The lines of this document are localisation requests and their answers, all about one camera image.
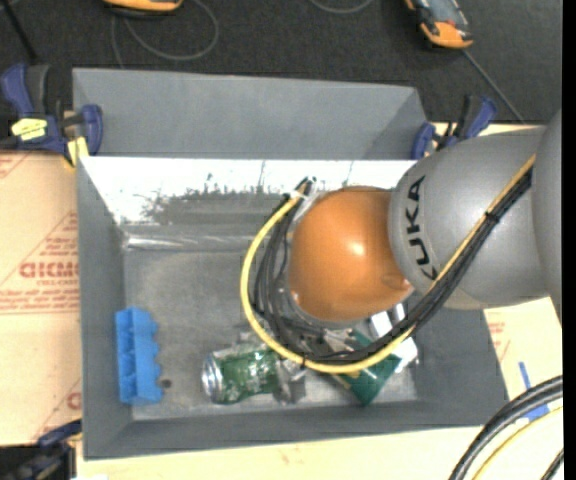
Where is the blue toothed plastic block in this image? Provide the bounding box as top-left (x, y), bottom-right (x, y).
top-left (114, 306), bottom-right (164, 404)

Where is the dark green flat block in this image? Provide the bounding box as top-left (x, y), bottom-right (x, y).
top-left (331, 330), bottom-right (405, 408)

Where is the crushed green metal can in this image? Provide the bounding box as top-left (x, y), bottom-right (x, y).
top-left (201, 345), bottom-right (293, 405)

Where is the grey metal bin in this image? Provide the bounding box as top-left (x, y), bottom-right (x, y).
top-left (71, 67), bottom-right (512, 459)

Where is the brown cardboard board, red print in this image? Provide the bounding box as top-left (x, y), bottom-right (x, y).
top-left (0, 148), bottom-right (84, 450)

